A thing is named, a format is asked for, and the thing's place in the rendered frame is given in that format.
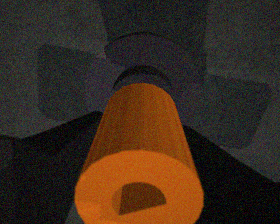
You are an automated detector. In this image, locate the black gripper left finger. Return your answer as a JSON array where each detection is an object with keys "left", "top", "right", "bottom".
[{"left": 0, "top": 111, "right": 103, "bottom": 224}]

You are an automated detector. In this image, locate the orange knob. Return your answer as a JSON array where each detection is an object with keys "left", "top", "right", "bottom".
[{"left": 75, "top": 83, "right": 203, "bottom": 224}]

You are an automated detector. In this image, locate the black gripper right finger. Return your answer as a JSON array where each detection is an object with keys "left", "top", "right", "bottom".
[{"left": 182, "top": 125, "right": 280, "bottom": 224}]

